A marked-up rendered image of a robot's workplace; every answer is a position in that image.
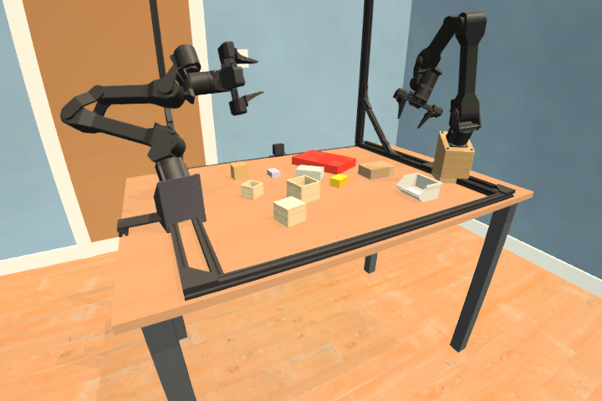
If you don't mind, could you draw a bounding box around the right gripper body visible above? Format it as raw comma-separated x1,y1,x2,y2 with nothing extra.
205,41,247,116

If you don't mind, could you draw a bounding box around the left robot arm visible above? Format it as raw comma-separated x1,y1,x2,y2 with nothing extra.
410,12,487,148

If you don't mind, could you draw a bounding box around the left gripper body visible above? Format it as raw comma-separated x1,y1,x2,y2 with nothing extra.
393,82,443,118

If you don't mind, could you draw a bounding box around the red flat rectangular block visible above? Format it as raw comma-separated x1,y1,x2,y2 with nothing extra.
292,150,356,175

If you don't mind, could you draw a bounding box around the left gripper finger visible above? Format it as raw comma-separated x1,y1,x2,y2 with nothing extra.
396,97,407,119
417,111,436,129

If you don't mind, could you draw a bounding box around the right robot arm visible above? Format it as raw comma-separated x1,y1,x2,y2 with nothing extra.
60,44,245,181

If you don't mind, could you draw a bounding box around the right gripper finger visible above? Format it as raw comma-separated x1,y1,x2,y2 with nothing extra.
234,48,258,64
241,91,264,107

